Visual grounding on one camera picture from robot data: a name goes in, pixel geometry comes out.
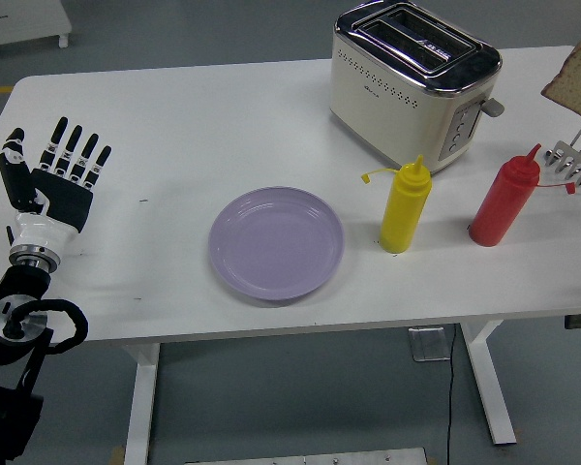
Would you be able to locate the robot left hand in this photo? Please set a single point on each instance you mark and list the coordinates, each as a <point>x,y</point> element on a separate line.
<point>60,198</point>

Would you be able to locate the purple plate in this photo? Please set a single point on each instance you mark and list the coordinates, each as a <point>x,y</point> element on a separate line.
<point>276,244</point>

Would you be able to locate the cream and chrome toaster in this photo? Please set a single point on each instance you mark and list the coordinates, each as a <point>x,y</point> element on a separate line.
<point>392,106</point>

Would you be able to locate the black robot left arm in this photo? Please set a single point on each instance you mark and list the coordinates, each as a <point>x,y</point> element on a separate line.
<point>21,286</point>

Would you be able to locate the small metal floor plate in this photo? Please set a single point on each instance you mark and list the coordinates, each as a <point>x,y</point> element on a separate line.
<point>428,344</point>

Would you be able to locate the white platform furniture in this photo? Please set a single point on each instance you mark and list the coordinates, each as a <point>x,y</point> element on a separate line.
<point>19,19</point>

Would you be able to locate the white table leg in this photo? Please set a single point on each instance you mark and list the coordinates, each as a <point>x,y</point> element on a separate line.
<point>140,402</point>
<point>494,387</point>

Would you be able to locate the yellow squeeze bottle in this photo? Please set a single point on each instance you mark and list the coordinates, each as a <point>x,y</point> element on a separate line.
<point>404,213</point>

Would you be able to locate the red squeeze bottle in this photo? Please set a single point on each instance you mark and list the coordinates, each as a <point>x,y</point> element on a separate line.
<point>503,203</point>

